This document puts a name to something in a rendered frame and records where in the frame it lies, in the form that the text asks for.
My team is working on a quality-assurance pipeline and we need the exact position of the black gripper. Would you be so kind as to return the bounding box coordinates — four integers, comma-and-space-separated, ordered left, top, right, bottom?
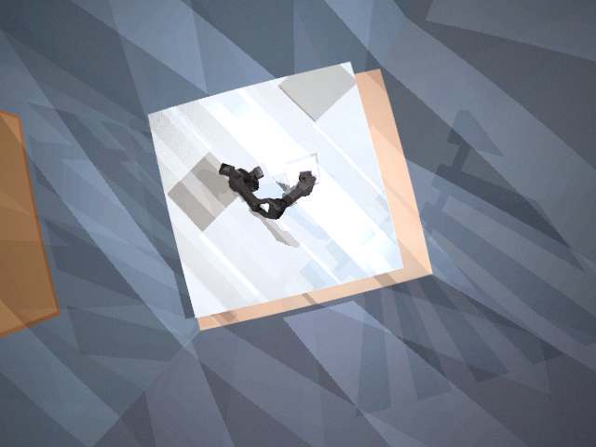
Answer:
244, 166, 264, 182

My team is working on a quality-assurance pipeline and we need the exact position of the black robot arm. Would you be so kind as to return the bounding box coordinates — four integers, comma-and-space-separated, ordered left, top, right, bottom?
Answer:
219, 163, 317, 220

